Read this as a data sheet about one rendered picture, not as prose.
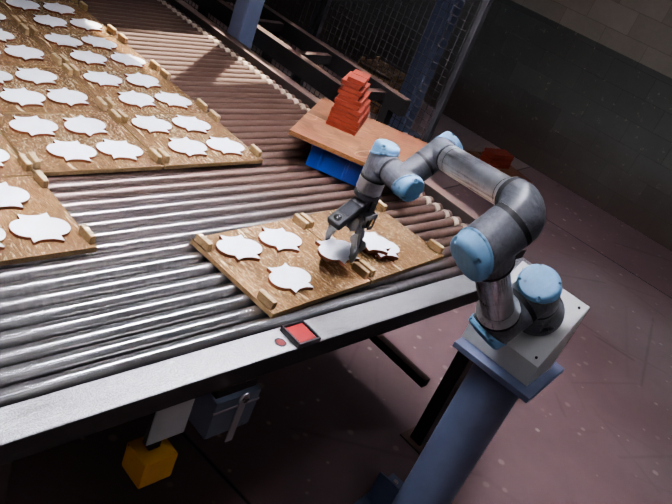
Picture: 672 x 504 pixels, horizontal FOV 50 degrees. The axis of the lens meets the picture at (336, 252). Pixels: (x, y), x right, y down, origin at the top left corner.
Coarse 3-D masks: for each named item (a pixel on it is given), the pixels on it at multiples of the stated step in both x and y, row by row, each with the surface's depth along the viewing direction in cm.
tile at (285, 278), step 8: (272, 272) 195; (280, 272) 197; (288, 272) 198; (296, 272) 200; (304, 272) 201; (272, 280) 192; (280, 280) 193; (288, 280) 195; (296, 280) 196; (304, 280) 198; (280, 288) 191; (288, 288) 192; (296, 288) 193; (304, 288) 195; (312, 288) 197
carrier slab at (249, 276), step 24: (192, 240) 197; (216, 240) 201; (312, 240) 220; (216, 264) 193; (240, 264) 195; (264, 264) 200; (288, 264) 204; (312, 264) 208; (336, 264) 213; (240, 288) 188; (264, 288) 190; (336, 288) 202; (288, 312) 187
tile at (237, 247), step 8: (224, 240) 200; (232, 240) 202; (240, 240) 203; (248, 240) 205; (216, 248) 197; (224, 248) 197; (232, 248) 198; (240, 248) 200; (248, 248) 201; (256, 248) 203; (232, 256) 196; (240, 256) 196; (248, 256) 198; (256, 256) 199
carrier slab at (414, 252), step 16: (320, 224) 231; (384, 224) 247; (400, 224) 252; (320, 240) 223; (400, 240) 241; (416, 240) 246; (368, 256) 224; (400, 256) 232; (416, 256) 236; (432, 256) 240; (384, 272) 219; (400, 272) 224
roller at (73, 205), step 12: (300, 180) 257; (312, 180) 261; (324, 180) 265; (336, 180) 270; (168, 192) 218; (180, 192) 220; (192, 192) 223; (204, 192) 226; (216, 192) 229; (228, 192) 233; (240, 192) 237; (252, 192) 240; (72, 204) 195; (84, 204) 197; (96, 204) 200; (108, 204) 202; (120, 204) 205; (132, 204) 208
